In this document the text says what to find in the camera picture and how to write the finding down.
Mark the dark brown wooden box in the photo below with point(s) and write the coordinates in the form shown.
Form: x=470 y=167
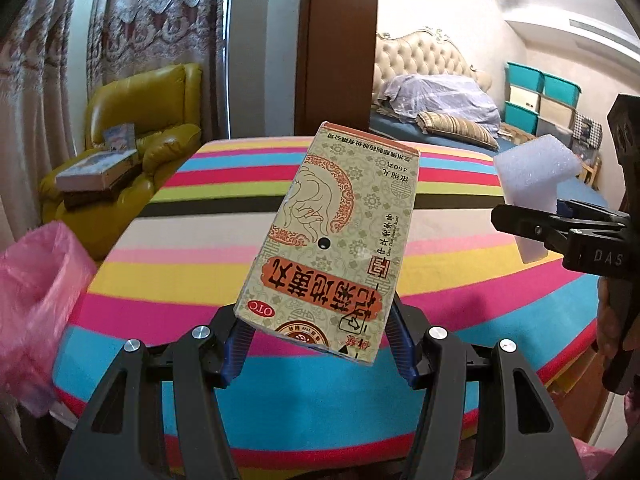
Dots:
x=100 y=196

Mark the bed with blue sheet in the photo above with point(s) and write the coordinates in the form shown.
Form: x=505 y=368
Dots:
x=395 y=127

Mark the cream tufted bed headboard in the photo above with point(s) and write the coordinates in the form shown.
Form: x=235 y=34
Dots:
x=430 y=55

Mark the small blue box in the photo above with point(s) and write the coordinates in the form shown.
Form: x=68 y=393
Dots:
x=120 y=137

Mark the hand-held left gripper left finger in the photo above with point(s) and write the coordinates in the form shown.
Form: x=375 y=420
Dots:
x=234 y=355

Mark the pink trash bag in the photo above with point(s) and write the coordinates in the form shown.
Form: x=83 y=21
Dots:
x=35 y=285

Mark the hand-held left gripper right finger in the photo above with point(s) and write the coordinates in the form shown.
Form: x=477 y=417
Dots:
x=404 y=350

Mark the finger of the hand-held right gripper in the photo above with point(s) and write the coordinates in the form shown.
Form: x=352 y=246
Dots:
x=535 y=225
x=595 y=216

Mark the grey blue duvet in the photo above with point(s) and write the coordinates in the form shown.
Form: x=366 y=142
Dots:
x=440 y=95

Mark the brown wooden door frame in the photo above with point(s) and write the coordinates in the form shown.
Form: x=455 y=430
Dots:
x=340 y=60

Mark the yellow leather armchair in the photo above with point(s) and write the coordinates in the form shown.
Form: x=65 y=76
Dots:
x=155 y=150

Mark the striped pillow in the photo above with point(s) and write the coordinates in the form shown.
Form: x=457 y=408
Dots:
x=460 y=127

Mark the large white book box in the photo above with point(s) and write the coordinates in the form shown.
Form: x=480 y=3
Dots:
x=95 y=170

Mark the checkered cushion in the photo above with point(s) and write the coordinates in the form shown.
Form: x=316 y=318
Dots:
x=587 y=130

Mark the beige patterned medicine box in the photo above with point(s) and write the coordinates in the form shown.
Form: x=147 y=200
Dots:
x=325 y=220

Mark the white foam block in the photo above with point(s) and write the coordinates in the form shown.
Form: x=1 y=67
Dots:
x=535 y=175

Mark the rainbow striped tablecloth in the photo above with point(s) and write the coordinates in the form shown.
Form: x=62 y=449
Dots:
x=200 y=270

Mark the stack of teal storage bins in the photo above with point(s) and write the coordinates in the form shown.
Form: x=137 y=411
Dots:
x=560 y=90

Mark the beige lace patterned curtain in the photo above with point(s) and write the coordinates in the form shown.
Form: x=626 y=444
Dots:
x=140 y=20

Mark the person's right hand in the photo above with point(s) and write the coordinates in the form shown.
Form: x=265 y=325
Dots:
x=609 y=320

